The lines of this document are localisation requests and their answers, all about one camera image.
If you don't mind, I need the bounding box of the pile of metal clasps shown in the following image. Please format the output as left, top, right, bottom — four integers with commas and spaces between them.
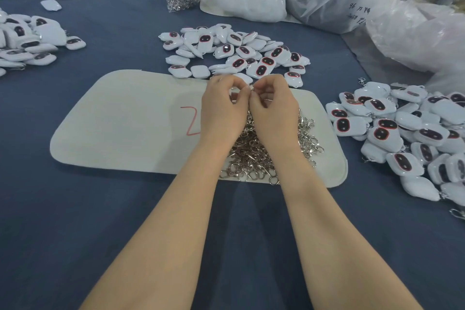
219, 106, 325, 185

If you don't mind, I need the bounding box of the crumpled clear plastic bag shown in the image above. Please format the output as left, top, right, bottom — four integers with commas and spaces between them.
365, 0, 465, 95

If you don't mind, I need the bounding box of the person's right forearm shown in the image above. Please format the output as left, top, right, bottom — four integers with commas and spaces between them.
278, 143, 424, 310

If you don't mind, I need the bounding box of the person's right hand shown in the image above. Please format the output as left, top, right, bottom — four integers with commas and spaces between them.
249, 74, 301, 156

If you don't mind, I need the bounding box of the cream felt work mat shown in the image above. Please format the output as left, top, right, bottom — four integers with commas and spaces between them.
50, 69, 349, 188

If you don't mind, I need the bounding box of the thin red thread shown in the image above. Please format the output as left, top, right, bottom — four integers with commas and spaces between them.
179, 105, 202, 137

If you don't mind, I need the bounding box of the person's left forearm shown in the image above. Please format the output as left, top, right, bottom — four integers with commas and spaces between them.
80, 142, 235, 310

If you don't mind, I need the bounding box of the person's left hand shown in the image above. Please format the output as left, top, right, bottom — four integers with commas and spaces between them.
199, 75, 251, 149

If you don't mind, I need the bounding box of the pile of finished fobs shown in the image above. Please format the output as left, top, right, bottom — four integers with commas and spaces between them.
325, 79, 465, 218

